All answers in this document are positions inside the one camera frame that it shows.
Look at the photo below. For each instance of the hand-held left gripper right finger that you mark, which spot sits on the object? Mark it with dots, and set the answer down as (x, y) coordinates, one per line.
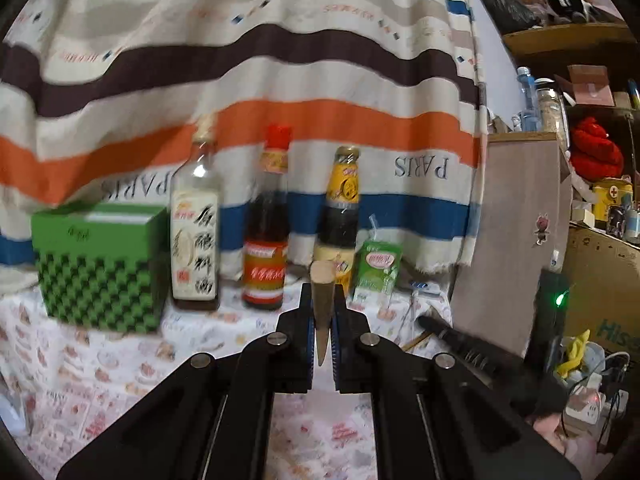
(336, 350)

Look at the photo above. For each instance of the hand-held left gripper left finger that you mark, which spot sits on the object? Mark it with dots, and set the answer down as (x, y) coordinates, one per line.
(311, 340)

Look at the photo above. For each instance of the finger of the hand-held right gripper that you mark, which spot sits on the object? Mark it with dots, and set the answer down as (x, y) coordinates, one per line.
(460, 341)

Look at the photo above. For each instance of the wooden chopstick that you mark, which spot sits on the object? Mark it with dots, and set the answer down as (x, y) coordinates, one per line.
(412, 344)
(321, 300)

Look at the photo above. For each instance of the yellow toy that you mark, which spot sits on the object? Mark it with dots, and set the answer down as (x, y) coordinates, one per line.
(575, 355)

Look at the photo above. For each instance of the large cardboard box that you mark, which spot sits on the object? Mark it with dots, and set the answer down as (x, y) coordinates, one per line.
(600, 285)

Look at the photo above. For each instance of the green drink carton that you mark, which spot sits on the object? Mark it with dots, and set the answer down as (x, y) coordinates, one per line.
(375, 270)

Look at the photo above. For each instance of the cartoon sticker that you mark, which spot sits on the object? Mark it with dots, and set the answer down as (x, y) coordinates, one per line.
(541, 229)

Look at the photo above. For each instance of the white power strip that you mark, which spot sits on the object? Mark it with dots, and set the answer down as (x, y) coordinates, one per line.
(585, 410)

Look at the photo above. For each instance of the red cap sauce bottle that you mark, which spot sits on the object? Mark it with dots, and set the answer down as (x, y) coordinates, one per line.
(265, 240)

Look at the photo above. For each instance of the wooden cabinet panel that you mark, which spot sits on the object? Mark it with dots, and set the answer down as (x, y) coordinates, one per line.
(510, 210)

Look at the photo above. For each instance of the yellow label dark sauce bottle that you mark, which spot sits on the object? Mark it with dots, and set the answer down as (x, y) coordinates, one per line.
(340, 220)

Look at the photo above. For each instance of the pink cloth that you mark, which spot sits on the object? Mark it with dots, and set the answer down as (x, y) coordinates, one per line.
(575, 447)

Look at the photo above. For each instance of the yellow tin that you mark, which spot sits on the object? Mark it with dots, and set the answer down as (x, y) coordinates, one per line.
(612, 195)

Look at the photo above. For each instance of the clear cooking wine bottle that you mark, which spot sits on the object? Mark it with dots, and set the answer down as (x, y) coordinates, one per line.
(194, 240)

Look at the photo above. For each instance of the red plush toy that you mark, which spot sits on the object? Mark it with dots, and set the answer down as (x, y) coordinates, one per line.
(597, 150)

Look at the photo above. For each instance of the glass jar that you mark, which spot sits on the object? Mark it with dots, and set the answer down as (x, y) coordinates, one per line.
(550, 110)

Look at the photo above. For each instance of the pink print tablecloth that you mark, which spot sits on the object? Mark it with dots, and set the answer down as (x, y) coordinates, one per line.
(100, 385)

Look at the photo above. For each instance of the blue plastic water bottle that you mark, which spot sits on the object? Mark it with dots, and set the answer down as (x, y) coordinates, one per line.
(527, 105)

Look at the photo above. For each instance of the green checkered box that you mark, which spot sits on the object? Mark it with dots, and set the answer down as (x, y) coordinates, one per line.
(100, 280)

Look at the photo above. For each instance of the small brown cardboard box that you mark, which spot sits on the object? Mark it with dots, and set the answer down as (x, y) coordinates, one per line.
(590, 90)

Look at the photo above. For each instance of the striped cloth backdrop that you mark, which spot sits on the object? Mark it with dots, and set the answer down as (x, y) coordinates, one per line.
(300, 70)

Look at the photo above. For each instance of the wooden shelf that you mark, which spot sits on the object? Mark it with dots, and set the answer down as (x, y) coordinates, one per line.
(565, 35)

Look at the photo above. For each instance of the black plastic bag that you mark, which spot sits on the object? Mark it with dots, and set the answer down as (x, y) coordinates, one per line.
(510, 10)

